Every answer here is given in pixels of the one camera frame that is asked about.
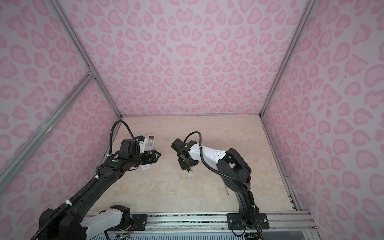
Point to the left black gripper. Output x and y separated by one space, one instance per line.
154 159

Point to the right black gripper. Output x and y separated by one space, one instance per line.
180 159

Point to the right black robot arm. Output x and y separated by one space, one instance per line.
229 165

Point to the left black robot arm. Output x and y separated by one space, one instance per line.
67 222

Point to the white air conditioner remote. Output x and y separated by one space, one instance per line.
150 142

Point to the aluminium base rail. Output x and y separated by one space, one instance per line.
278 225

